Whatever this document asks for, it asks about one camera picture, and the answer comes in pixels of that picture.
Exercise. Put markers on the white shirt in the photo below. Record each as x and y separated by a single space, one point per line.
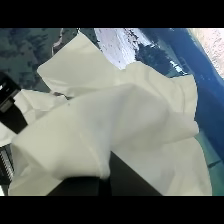
126 116

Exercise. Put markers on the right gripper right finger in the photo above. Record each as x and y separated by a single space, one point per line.
128 181

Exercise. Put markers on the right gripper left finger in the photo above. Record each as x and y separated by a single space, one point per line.
81 187

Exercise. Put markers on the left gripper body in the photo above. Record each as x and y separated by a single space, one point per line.
11 110

